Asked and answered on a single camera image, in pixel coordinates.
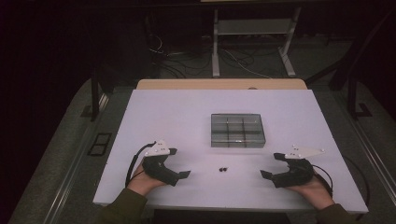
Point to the metal floor rail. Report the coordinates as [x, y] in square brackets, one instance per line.
[72, 174]
[373, 152]

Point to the black floor hatch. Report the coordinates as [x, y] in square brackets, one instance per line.
[102, 139]

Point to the person's right hand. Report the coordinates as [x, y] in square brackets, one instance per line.
[314, 193]

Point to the clear plastic compartment box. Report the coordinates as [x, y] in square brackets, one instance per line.
[238, 130]

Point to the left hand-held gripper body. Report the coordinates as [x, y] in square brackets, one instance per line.
[155, 168]

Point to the small dark red bead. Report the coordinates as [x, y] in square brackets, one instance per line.
[225, 169]

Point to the person's left hand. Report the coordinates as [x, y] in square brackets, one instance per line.
[141, 183]

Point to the white table board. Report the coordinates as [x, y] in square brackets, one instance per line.
[174, 118]

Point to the wooden table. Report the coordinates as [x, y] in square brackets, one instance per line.
[218, 84]

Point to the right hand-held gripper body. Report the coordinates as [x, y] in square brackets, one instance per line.
[295, 174]

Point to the black metal stand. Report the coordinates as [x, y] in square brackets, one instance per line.
[95, 99]
[352, 99]

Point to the white metal desk frame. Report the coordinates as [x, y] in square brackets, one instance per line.
[215, 46]

